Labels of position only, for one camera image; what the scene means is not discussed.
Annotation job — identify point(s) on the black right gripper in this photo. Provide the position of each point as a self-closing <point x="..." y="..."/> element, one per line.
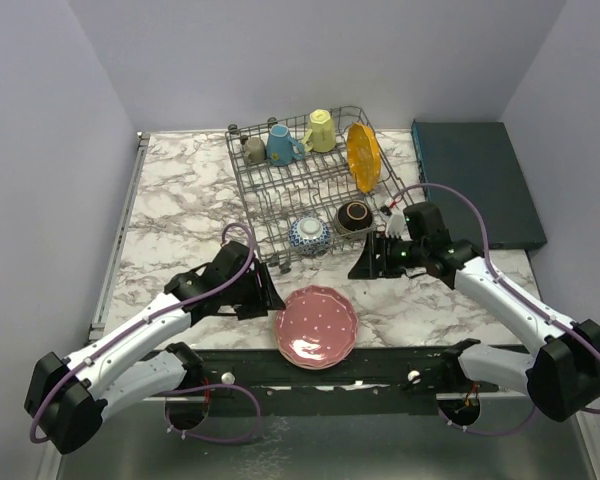
<point x="368" y="265"/>

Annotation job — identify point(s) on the pink plate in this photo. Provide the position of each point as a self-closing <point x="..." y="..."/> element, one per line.
<point x="317" y="320"/>

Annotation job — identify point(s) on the beige bottom plate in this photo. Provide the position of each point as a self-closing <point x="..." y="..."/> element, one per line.
<point x="321" y="362"/>

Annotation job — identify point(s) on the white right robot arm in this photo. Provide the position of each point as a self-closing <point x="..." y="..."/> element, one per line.
<point x="560" y="368"/>

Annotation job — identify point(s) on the blue network switch box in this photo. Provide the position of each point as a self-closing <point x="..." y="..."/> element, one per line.
<point x="477" y="159"/>

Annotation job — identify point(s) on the grey wire dish rack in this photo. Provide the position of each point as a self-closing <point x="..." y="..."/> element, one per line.
<point x="318" y="185"/>

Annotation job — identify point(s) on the small grey cup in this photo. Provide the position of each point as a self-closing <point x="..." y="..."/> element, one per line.
<point x="254" y="151"/>

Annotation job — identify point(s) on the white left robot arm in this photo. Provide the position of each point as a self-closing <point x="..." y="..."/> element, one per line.
<point x="70" y="397"/>

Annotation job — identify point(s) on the brown patterned bowl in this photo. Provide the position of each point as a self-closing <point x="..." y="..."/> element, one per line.
<point x="353" y="216"/>

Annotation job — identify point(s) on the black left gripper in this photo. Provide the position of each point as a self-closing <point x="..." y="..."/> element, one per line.
<point x="266" y="297"/>

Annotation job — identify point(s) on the orange polka dot plate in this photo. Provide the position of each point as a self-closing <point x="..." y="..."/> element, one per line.
<point x="363" y="156"/>

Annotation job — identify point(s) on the blue floral mug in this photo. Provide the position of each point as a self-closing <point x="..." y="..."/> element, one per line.
<point x="282" y="148"/>

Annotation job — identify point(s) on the pale yellow mug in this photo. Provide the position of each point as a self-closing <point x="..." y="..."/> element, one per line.
<point x="320" y="135"/>

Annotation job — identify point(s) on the red patterned glass bowl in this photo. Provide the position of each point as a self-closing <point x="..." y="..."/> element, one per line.
<point x="310" y="236"/>

